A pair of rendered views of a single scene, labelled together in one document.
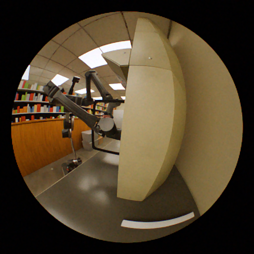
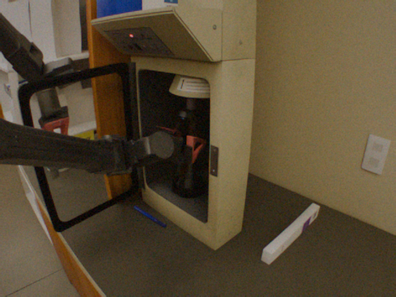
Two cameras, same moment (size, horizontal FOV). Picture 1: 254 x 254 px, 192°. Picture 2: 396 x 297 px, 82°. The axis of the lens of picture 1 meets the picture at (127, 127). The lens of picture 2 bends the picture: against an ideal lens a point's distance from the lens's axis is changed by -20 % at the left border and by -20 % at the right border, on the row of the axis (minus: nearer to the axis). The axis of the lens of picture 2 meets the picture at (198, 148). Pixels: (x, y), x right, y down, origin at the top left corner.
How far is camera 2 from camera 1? 0.52 m
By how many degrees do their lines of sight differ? 56
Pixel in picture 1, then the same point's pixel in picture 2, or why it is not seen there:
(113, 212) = (242, 263)
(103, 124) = (159, 148)
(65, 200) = not seen: outside the picture
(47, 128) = not seen: outside the picture
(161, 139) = (245, 136)
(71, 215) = not seen: outside the picture
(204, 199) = (316, 187)
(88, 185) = (171, 281)
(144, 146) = (236, 148)
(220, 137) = (301, 100)
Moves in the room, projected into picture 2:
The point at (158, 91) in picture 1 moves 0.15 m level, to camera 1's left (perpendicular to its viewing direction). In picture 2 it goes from (244, 93) to (204, 110)
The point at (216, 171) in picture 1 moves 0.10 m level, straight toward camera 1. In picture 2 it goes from (310, 145) to (305, 157)
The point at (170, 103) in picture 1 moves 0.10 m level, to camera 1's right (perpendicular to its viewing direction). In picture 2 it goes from (251, 101) to (267, 93)
